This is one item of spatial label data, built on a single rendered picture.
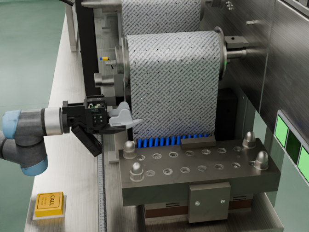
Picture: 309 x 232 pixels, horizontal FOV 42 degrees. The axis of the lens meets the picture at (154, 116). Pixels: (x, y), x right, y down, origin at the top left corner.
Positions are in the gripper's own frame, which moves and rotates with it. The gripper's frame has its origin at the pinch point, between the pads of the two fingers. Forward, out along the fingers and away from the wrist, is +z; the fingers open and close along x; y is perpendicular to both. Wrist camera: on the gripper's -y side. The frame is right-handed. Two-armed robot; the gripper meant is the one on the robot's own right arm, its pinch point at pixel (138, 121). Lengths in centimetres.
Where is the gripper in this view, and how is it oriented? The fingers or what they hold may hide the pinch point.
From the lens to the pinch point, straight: 111.1
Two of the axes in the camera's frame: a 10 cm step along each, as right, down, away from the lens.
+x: -1.3, -5.1, 8.5
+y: -0.1, -8.6, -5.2
